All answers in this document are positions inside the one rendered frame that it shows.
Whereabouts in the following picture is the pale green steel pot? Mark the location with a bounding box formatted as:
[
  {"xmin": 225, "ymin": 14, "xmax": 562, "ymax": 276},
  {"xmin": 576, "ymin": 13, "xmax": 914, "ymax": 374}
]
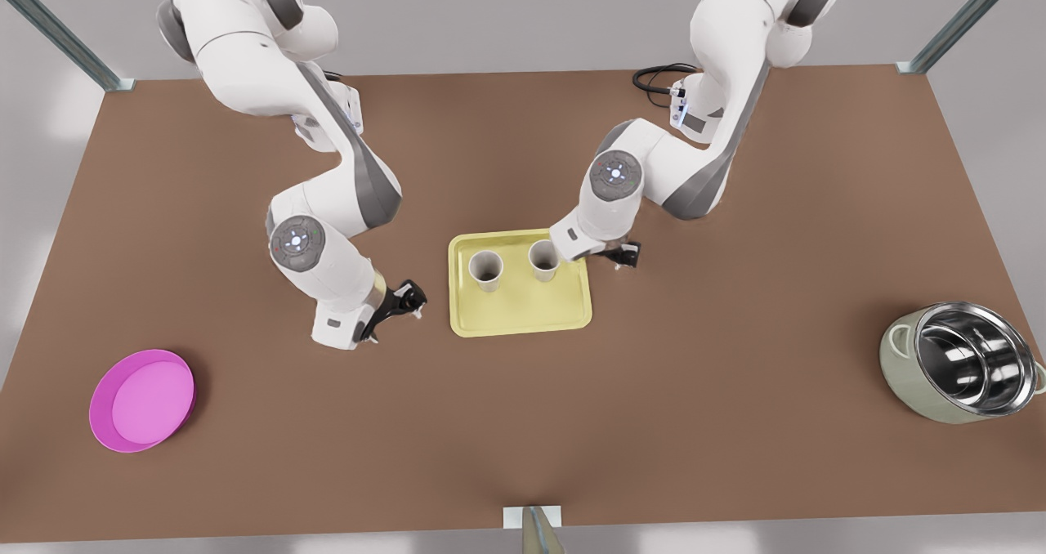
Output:
[{"xmin": 879, "ymin": 302, "xmax": 1046, "ymax": 424}]

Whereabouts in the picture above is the pink round plate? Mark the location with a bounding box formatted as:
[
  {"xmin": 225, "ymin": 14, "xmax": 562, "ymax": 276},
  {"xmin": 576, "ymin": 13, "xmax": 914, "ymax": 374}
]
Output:
[{"xmin": 88, "ymin": 349, "xmax": 196, "ymax": 453}]

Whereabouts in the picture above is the silver frame post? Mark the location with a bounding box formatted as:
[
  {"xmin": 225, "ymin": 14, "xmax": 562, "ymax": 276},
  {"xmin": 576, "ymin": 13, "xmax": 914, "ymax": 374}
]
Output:
[
  {"xmin": 503, "ymin": 505, "xmax": 565, "ymax": 554},
  {"xmin": 896, "ymin": 0, "xmax": 1034, "ymax": 75},
  {"xmin": 0, "ymin": 0, "xmax": 136, "ymax": 92}
]

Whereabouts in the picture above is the black cable loop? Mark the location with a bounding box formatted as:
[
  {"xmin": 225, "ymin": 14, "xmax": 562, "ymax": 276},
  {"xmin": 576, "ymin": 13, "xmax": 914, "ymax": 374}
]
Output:
[{"xmin": 632, "ymin": 63, "xmax": 700, "ymax": 109}]

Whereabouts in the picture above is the yellow rectangular tray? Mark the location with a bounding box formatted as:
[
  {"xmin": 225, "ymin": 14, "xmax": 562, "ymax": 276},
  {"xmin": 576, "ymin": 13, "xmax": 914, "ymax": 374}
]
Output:
[{"xmin": 448, "ymin": 229, "xmax": 592, "ymax": 338}]

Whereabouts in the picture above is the white IKEA cup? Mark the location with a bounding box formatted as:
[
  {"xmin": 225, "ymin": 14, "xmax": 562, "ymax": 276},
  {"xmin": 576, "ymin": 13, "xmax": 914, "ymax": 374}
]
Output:
[
  {"xmin": 528, "ymin": 239, "xmax": 561, "ymax": 284},
  {"xmin": 468, "ymin": 251, "xmax": 504, "ymax": 294}
]

